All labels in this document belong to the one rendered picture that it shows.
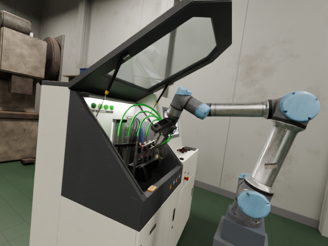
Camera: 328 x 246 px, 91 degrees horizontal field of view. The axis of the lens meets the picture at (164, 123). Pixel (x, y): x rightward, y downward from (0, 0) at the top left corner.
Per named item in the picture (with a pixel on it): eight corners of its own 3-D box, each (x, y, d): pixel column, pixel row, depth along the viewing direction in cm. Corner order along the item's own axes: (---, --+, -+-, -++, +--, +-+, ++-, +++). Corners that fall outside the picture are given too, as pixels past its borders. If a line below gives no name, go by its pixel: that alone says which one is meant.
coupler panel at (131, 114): (125, 145, 146) (129, 111, 144) (122, 144, 147) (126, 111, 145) (133, 143, 158) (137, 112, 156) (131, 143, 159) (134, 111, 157)
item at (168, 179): (143, 227, 83) (147, 197, 82) (136, 224, 85) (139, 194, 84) (179, 184, 140) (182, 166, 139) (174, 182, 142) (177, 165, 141)
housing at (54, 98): (50, 310, 107) (70, 82, 97) (25, 287, 118) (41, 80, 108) (150, 206, 236) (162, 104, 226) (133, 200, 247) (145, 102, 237)
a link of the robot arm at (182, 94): (191, 92, 77) (176, 84, 80) (180, 112, 81) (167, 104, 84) (195, 92, 84) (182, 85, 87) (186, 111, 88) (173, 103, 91)
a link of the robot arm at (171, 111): (177, 111, 81) (166, 103, 85) (173, 118, 83) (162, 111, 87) (185, 111, 87) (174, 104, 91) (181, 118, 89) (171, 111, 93)
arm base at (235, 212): (261, 216, 87) (264, 198, 87) (261, 233, 74) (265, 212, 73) (231, 205, 95) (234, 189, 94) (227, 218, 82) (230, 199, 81)
